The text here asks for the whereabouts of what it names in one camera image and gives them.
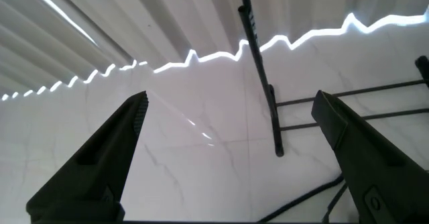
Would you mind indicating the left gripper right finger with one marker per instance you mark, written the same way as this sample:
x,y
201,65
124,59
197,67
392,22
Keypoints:
x,y
402,190

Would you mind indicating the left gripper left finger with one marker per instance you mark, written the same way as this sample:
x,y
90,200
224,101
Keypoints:
x,y
107,177

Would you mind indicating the black clothes rack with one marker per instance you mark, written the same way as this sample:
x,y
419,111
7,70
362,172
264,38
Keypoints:
x,y
254,39

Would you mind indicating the white curtain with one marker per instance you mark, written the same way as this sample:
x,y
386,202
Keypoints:
x,y
134,16

